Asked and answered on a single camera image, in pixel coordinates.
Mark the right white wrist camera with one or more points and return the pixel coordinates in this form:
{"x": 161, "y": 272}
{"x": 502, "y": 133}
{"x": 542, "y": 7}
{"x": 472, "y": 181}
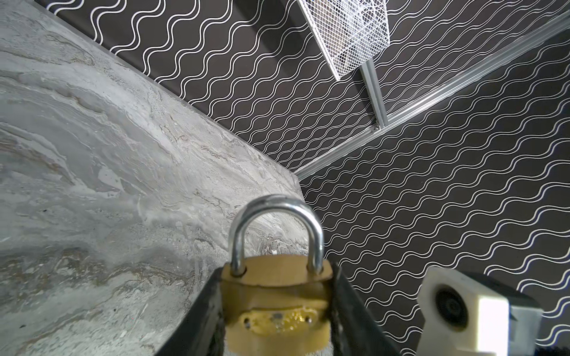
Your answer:
{"x": 467, "y": 313}

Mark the small brass padlock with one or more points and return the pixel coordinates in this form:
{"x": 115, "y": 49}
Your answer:
{"x": 277, "y": 304}

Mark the white mesh wall basket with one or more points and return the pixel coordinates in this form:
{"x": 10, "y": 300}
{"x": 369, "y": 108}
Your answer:
{"x": 348, "y": 32}

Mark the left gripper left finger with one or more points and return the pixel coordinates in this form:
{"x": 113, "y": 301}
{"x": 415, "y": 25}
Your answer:
{"x": 202, "y": 329}

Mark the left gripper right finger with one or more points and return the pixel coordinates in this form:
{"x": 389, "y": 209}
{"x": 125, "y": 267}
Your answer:
{"x": 353, "y": 328}

